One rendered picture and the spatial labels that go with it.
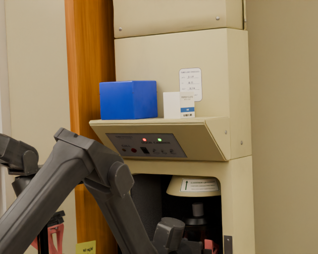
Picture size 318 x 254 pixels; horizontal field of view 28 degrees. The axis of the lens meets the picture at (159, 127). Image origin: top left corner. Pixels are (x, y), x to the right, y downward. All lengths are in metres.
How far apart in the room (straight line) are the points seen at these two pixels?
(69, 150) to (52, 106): 1.31
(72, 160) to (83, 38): 0.63
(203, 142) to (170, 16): 0.32
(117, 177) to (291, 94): 0.87
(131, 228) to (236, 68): 0.47
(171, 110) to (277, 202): 0.59
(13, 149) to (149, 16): 0.45
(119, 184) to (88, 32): 0.61
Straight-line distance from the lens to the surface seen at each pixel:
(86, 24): 1.62
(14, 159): 1.47
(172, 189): 1.57
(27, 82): 2.43
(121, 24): 1.61
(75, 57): 1.58
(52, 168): 1.03
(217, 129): 1.39
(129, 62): 1.59
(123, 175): 1.10
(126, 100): 1.46
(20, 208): 1.00
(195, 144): 1.42
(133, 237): 1.28
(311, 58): 1.83
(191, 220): 1.58
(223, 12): 1.46
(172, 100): 1.42
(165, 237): 1.43
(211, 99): 1.46
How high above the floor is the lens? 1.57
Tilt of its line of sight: 3 degrees down
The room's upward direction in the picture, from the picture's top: 2 degrees counter-clockwise
